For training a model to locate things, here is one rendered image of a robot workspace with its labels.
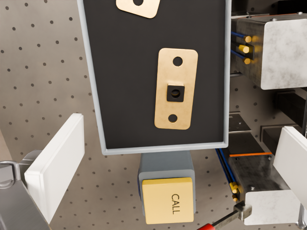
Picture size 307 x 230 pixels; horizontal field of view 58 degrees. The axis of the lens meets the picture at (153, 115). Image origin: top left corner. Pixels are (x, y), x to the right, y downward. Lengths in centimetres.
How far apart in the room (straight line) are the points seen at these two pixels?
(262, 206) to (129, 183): 49
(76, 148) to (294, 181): 13
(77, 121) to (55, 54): 62
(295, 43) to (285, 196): 26
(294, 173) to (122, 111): 18
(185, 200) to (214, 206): 62
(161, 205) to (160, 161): 5
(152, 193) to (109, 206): 63
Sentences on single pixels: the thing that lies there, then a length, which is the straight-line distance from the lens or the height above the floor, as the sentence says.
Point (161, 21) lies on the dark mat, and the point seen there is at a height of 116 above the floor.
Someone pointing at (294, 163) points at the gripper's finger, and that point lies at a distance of 18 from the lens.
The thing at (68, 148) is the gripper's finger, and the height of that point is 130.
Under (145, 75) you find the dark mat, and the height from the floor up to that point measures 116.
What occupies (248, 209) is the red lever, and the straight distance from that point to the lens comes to 50.
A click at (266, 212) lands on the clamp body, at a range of 52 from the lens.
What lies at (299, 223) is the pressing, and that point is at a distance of 65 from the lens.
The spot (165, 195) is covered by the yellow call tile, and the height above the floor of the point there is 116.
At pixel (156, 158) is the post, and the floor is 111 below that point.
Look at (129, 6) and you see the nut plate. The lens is 27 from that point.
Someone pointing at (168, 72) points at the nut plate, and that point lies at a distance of 28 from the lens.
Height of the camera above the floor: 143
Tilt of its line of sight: 69 degrees down
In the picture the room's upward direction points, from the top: 178 degrees counter-clockwise
